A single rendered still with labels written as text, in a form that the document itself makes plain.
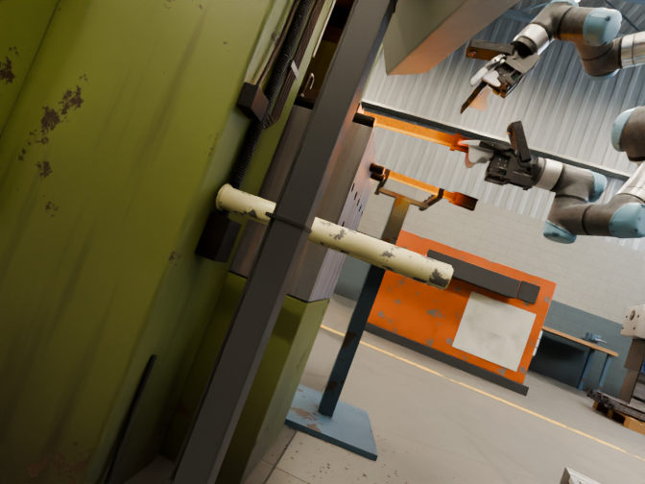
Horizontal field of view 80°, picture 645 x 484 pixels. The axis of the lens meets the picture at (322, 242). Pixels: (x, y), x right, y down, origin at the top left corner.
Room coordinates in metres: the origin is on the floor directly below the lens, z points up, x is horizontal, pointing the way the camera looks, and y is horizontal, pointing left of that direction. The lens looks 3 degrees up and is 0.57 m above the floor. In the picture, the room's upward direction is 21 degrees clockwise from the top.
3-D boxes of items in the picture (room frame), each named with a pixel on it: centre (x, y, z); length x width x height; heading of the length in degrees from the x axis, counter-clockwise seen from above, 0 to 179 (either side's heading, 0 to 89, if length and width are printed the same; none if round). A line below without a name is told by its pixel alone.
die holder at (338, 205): (1.14, 0.22, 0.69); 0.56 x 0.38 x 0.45; 79
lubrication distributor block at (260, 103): (0.69, 0.21, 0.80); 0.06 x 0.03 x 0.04; 169
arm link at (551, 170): (0.98, -0.48, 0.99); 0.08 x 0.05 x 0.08; 169
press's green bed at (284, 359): (1.14, 0.22, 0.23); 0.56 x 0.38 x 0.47; 79
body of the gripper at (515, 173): (0.99, -0.40, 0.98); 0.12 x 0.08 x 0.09; 79
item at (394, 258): (0.69, -0.01, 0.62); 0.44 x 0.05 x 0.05; 79
